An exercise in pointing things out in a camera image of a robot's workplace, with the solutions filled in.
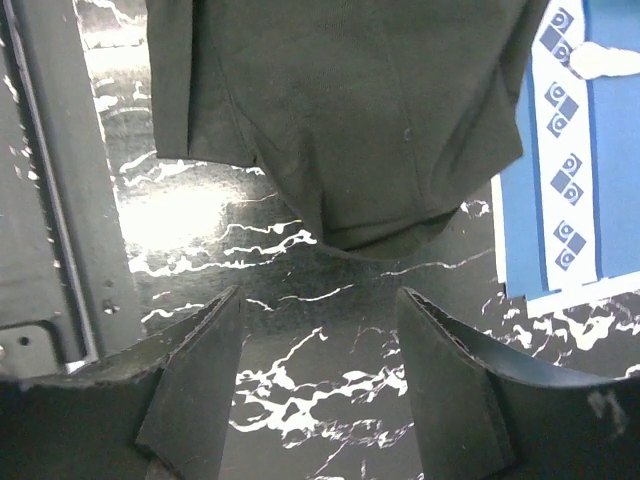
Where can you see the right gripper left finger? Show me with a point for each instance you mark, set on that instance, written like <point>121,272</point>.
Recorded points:
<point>156,410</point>

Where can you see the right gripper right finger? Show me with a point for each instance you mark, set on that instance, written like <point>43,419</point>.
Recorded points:
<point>483,410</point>

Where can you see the black button shirt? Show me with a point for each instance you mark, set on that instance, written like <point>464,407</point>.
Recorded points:
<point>374,120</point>

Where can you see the blue patterned placemat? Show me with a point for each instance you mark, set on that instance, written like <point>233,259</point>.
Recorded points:
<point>566,214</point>

